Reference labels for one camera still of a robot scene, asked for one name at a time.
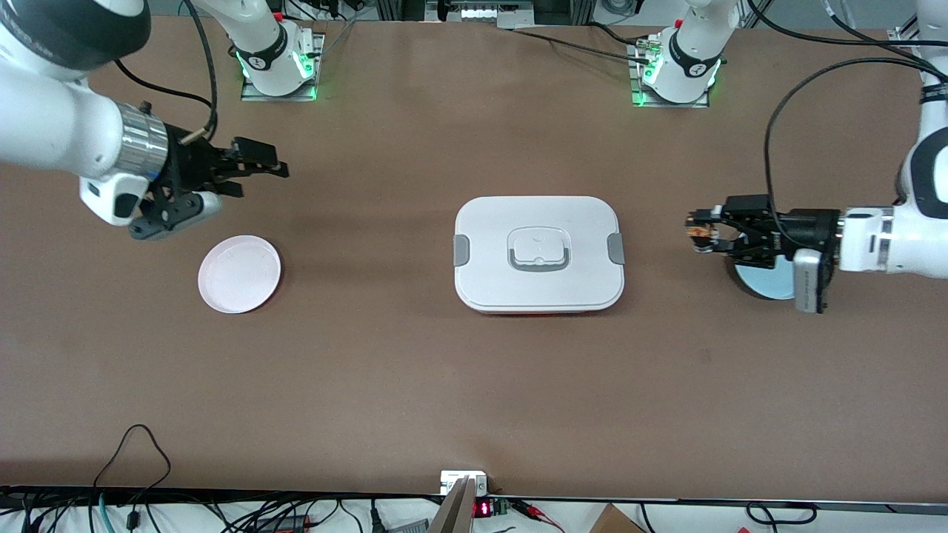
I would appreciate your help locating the brown cardboard piece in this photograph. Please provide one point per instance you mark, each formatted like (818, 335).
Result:
(615, 522)

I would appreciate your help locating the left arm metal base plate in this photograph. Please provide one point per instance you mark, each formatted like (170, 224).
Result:
(638, 96)

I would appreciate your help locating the orange black switch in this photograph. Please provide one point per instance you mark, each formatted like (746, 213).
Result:
(702, 235)

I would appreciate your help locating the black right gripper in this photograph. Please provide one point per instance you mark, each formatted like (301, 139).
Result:
(184, 160)

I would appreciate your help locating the small white bracket box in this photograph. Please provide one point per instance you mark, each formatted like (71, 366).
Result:
(452, 480)

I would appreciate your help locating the light blue round plate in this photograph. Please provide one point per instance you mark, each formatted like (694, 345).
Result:
(766, 285)

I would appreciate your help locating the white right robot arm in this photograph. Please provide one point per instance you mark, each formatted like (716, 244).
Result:
(59, 126)

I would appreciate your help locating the red digit display module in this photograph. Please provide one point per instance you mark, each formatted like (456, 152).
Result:
(483, 508)

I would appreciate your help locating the aluminium profile bar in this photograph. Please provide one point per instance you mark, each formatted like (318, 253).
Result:
(455, 511)

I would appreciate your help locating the white lidded container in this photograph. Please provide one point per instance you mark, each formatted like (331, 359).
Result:
(489, 281)

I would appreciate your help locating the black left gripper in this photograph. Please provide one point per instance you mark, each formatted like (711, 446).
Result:
(809, 228)

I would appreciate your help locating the perforated aluminium rail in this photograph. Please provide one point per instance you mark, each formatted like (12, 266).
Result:
(905, 35)

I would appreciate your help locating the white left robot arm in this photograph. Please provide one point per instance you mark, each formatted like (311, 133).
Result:
(903, 237)

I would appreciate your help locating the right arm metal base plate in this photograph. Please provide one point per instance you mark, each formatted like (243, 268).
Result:
(255, 95)

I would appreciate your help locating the silver device with lights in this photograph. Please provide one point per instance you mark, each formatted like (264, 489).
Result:
(481, 12)

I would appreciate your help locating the pink round plate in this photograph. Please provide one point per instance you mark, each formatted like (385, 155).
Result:
(238, 274)

